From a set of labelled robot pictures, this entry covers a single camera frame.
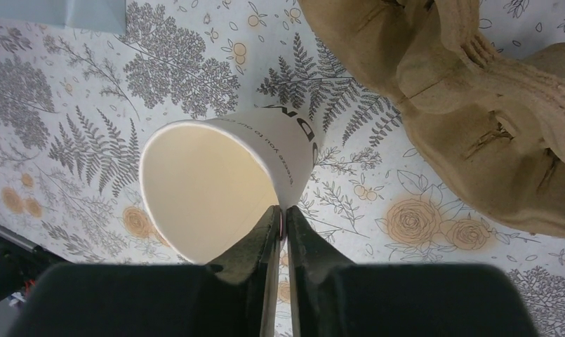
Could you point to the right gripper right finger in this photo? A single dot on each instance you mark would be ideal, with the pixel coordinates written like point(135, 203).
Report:
point(333, 296)

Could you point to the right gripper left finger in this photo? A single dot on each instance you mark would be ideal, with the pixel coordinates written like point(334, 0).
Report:
point(231, 295)

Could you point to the white paper coffee cup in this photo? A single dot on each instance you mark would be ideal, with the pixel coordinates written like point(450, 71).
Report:
point(206, 183)

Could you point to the light blue paper bag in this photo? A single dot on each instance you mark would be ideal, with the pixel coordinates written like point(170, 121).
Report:
point(97, 15)

